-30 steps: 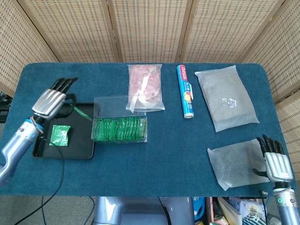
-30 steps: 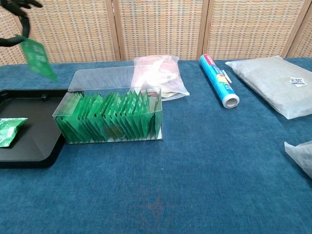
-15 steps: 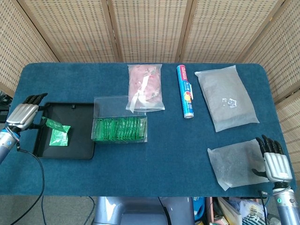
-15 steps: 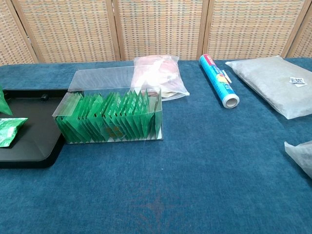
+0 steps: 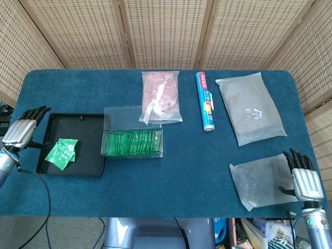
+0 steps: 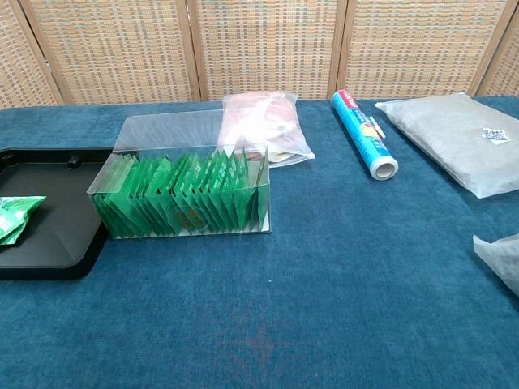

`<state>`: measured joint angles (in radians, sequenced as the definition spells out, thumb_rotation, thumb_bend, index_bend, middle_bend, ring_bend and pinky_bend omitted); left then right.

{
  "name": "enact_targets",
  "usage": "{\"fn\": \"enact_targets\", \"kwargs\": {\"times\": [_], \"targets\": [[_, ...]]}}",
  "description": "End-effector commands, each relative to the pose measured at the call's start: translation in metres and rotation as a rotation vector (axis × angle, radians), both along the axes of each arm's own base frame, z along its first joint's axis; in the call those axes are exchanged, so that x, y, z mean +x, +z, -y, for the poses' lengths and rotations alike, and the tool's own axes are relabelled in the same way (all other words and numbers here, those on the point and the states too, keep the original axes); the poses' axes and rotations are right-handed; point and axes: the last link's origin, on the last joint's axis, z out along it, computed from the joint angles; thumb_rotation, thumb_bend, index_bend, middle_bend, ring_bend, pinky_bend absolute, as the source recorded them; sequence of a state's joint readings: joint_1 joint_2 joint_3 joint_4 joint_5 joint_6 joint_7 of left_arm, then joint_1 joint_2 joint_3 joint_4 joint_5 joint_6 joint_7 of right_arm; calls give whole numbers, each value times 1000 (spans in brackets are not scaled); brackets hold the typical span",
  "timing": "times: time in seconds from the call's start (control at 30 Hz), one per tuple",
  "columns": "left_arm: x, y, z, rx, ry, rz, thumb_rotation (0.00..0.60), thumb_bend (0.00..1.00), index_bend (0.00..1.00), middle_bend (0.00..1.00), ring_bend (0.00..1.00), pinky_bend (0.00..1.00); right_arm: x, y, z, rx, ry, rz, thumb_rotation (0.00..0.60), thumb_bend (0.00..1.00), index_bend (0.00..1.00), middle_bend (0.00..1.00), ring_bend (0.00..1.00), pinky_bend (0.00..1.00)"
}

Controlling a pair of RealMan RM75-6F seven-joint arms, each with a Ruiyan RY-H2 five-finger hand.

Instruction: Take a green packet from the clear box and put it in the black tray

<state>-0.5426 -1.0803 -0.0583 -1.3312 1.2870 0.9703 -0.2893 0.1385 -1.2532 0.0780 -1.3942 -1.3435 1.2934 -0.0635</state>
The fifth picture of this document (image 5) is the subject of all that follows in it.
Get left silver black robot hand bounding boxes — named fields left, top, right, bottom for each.
left=1, top=105, right=52, bottom=154

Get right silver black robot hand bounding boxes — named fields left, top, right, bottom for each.
left=279, top=148, right=325, bottom=202

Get clear box of green packets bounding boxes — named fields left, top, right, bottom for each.
left=100, top=105, right=164, bottom=159

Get small frosted grey bag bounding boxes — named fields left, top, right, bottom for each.
left=229, top=152, right=299, bottom=212

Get black plastic tray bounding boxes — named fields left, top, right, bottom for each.
left=35, top=113, right=106, bottom=177

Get large grey plastic package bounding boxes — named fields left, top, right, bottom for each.
left=215, top=72, right=288, bottom=147

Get clear zip bag pink contents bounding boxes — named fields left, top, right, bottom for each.
left=139, top=70, right=184, bottom=126

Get black device behind table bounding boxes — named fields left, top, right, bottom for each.
left=0, top=103, right=13, bottom=137

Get striped fabric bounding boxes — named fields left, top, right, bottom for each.
left=268, top=240, right=296, bottom=249

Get blue plastic bottle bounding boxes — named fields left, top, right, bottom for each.
left=214, top=217, right=228, bottom=246

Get blue table cloth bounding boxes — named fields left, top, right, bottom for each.
left=0, top=68, right=321, bottom=218

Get blue cling film roll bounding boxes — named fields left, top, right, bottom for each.
left=195, top=71, right=216, bottom=132

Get grey-blue robot torso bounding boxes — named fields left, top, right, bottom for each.
left=103, top=217, right=216, bottom=249

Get woven wicker folding screen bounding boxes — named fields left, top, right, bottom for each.
left=0, top=0, right=332, bottom=172

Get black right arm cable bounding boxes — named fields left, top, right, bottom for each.
left=286, top=210, right=304, bottom=249

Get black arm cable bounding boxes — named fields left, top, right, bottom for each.
left=286, top=210, right=304, bottom=249
left=16, top=160, right=52, bottom=249

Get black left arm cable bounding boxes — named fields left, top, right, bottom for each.
left=16, top=160, right=52, bottom=249

